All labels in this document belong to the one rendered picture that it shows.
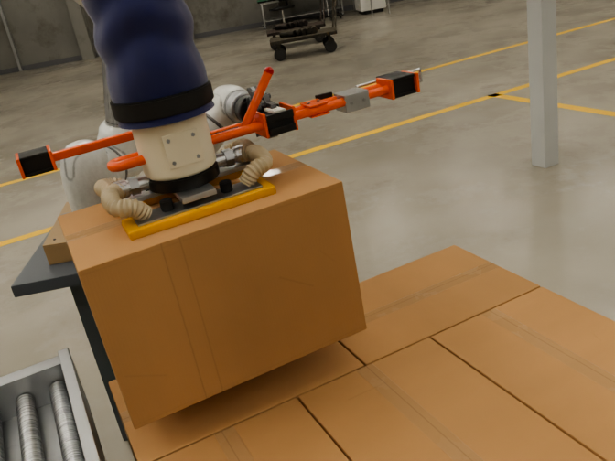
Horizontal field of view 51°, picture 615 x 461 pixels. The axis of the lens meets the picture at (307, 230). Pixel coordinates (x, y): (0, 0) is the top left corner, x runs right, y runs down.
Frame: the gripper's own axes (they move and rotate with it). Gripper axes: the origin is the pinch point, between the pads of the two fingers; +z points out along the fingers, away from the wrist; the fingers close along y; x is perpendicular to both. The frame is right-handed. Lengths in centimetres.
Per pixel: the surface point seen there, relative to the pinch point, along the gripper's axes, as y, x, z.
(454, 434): 63, -5, 53
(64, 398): 63, 68, -20
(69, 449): 62, 70, 4
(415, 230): 118, -126, -142
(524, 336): 63, -42, 36
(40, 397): 66, 74, -30
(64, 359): 56, 65, -28
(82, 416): 56, 64, 2
